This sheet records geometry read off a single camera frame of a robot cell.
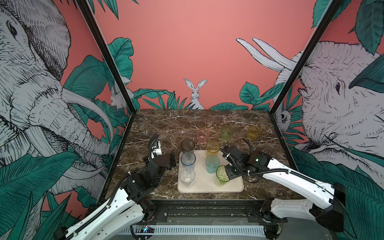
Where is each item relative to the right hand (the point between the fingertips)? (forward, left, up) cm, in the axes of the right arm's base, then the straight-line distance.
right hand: (226, 170), depth 73 cm
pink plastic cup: (+31, +11, -13) cm, 36 cm away
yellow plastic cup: (+35, -26, -14) cm, 46 cm away
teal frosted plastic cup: (+9, +5, -11) cm, 15 cm away
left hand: (+7, +30, +7) cm, 32 cm away
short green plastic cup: (+35, -7, -14) cm, 39 cm away
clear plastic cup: (+3, +20, -17) cm, 27 cm away
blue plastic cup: (+10, +20, -9) cm, 24 cm away
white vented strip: (-24, +1, -15) cm, 28 cm away
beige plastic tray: (+5, +15, -18) cm, 24 cm away
